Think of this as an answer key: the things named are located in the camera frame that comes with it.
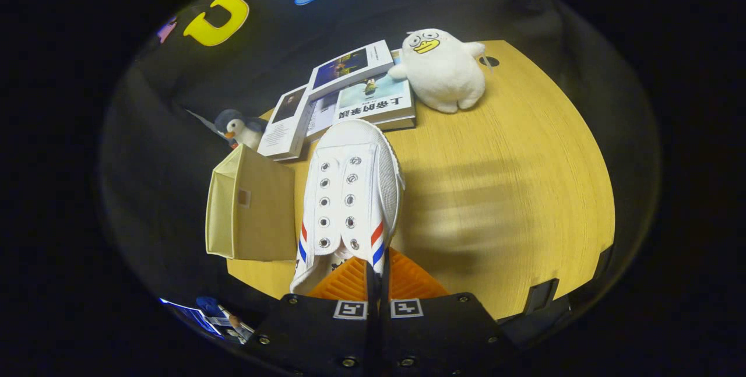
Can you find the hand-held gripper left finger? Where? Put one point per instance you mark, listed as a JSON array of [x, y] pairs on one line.
[[315, 336]]

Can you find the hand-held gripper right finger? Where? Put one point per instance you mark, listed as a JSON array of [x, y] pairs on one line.
[[443, 336]]

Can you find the beige fabric storage box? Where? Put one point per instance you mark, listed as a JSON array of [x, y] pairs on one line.
[[256, 208]]

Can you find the white canvas shoe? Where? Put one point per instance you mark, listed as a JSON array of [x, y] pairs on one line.
[[352, 190]]

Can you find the portrait cover book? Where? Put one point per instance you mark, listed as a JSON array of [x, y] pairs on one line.
[[285, 123]]

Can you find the white text cover book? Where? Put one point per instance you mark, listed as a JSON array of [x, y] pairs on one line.
[[319, 116]]

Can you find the grey penguin plush toy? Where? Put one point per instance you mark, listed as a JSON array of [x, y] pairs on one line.
[[239, 127]]

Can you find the sky cover book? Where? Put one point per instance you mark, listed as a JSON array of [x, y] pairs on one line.
[[373, 103]]

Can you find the white duck plush toy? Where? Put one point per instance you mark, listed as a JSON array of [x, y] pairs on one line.
[[443, 74]]

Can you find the blue picture cover book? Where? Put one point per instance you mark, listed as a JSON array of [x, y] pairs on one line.
[[349, 68]]

